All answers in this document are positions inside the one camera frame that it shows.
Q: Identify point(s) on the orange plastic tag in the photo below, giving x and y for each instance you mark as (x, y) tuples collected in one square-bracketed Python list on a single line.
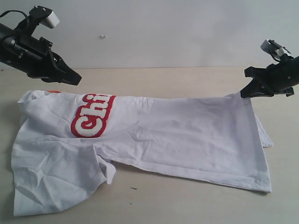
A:
[(54, 91)]

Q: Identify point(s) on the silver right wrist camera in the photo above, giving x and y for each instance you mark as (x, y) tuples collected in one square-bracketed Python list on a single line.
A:
[(275, 50)]

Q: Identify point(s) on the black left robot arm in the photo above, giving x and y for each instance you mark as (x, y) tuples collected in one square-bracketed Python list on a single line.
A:
[(5, 33)]

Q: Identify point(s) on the white t-shirt red lettering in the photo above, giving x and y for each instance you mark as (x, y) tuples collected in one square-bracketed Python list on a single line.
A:
[(67, 143)]

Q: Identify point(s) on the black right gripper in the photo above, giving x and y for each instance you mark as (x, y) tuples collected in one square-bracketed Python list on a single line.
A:
[(277, 79)]

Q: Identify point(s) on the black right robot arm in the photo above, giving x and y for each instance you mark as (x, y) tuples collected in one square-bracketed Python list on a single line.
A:
[(275, 79)]

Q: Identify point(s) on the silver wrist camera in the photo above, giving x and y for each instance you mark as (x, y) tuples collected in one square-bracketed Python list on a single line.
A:
[(45, 16), (275, 50)]

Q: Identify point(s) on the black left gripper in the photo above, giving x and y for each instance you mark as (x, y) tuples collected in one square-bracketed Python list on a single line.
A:
[(37, 60)]

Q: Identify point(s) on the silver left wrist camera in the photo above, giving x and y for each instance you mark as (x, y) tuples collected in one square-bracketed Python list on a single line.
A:
[(45, 16)]

